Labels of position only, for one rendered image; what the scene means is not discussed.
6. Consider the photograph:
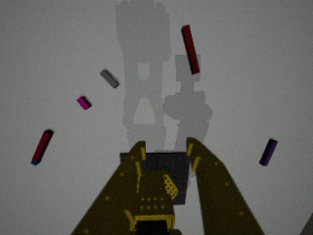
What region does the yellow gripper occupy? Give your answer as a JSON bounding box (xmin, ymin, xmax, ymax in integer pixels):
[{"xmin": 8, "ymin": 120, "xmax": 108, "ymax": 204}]
[{"xmin": 70, "ymin": 137, "xmax": 265, "ymax": 235}]

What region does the small blue block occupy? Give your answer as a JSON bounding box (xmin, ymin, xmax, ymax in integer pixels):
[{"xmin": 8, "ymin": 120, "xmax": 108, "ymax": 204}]
[{"xmin": 31, "ymin": 160, "xmax": 41, "ymax": 165}]

